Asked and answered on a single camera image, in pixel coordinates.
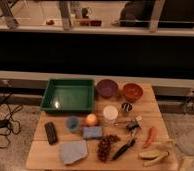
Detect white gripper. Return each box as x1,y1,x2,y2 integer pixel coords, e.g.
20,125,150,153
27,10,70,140
156,129,194,171

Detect yellow banana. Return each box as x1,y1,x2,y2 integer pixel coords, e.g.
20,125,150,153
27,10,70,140
139,150,169,167

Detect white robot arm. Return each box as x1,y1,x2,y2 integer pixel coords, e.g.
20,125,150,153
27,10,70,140
158,128,194,171

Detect green plastic tray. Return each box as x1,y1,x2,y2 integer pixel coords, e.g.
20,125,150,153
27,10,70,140
40,78,95,113

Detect orange carrot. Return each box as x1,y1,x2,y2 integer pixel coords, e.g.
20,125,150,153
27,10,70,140
142,127,157,148

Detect metal clip tool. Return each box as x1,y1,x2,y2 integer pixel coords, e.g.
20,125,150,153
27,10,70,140
115,116,142,134

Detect wooden table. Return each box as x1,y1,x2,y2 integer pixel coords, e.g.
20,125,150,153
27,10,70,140
26,84,179,171

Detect small metal cup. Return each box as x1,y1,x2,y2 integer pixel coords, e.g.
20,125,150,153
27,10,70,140
121,102,133,116

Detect dark red grape bunch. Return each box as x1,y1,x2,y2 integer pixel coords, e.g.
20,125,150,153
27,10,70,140
97,134,120,162

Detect orange-red bowl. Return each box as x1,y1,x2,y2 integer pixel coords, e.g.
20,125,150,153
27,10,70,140
122,83,143,102

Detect white lidded jar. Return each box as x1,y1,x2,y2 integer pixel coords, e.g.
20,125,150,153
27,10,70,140
103,105,118,124

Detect blue sponge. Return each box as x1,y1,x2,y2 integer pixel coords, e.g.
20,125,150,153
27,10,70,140
83,126,102,139

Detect peach apple fruit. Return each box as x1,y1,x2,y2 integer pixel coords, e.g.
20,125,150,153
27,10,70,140
85,114,99,126

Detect purple bowl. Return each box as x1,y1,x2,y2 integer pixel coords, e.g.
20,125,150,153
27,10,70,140
96,79,118,98

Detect grey-blue folded cloth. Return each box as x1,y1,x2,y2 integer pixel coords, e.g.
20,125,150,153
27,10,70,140
59,140,88,165

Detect blue plastic cup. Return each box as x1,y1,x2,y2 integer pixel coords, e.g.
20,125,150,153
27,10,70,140
66,116,79,133

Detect black remote control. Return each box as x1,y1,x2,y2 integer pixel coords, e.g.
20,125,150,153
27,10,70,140
45,122,58,145

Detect black power adapter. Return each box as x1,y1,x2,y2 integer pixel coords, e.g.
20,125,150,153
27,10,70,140
0,119,9,128

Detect cables at right wall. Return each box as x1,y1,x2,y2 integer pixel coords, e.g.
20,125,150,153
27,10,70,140
181,79,194,114

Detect black handled brush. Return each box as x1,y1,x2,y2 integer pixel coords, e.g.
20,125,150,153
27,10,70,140
112,138,136,160

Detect black floor cable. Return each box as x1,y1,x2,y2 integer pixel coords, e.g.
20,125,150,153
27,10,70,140
0,83,24,167

